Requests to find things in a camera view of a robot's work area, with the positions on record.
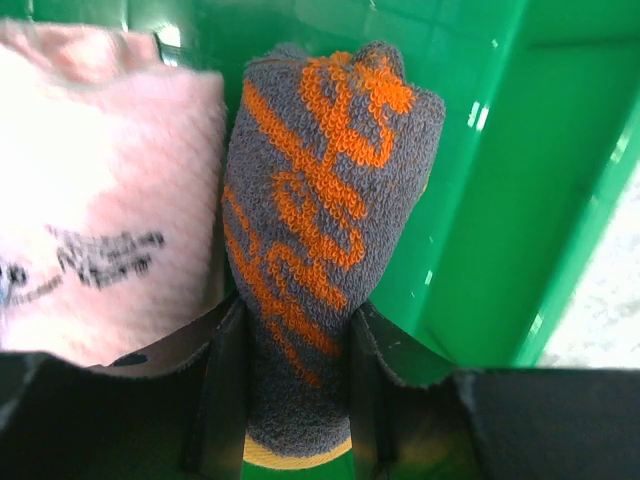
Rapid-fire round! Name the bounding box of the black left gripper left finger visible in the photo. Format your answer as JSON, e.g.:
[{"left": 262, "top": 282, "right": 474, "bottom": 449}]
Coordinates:
[{"left": 1, "top": 294, "right": 247, "bottom": 479}]

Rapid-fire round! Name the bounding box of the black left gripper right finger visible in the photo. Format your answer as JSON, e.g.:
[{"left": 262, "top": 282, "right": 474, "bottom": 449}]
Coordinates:
[{"left": 349, "top": 304, "right": 639, "bottom": 480}]

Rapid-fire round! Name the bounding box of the orange and grey towel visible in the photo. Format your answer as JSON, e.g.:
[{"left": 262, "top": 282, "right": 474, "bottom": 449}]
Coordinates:
[{"left": 222, "top": 41, "right": 446, "bottom": 470}]

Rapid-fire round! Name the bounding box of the pink rolled towel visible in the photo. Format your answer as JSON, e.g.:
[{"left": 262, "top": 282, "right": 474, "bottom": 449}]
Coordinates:
[{"left": 1, "top": 19, "right": 227, "bottom": 366}]

